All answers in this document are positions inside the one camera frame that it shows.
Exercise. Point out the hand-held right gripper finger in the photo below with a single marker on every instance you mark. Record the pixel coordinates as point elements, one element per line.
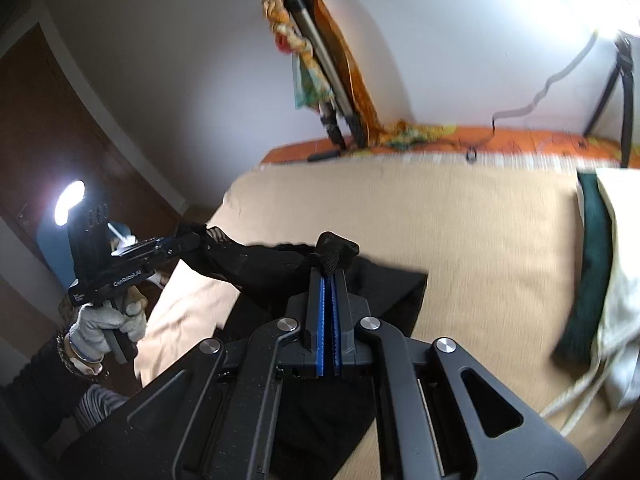
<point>322,320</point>
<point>335,320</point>

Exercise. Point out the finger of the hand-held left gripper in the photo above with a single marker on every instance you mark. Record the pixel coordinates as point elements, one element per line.
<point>187,245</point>

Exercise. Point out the black t-shirt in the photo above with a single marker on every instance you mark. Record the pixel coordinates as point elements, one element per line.
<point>260,265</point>

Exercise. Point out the person's left forearm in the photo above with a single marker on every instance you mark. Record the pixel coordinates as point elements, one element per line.
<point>45,380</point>

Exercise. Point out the person's left hand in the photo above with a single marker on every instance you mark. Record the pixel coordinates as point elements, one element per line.
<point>87,327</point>

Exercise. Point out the blue chair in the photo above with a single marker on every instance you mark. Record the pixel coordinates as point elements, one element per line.
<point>52,250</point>

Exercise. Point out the grey striped clothing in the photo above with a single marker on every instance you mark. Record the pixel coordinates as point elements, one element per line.
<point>100,405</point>

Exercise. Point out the beige blanket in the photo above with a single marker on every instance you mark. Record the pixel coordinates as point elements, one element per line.
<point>450,240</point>

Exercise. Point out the brown wooden door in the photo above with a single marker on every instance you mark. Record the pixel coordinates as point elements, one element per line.
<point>60,135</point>

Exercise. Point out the folded grey tripod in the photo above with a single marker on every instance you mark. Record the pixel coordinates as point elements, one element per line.
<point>320,55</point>

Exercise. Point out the folded tripod with scarf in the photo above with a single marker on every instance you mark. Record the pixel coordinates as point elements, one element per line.
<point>350,75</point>

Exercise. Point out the orange bed sheet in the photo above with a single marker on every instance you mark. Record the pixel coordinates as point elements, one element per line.
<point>525,142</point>

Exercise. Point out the dark green cloth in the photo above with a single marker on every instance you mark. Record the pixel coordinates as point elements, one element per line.
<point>595,260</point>

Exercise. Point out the small black tripod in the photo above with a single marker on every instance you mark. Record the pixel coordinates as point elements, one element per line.
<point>627,110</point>

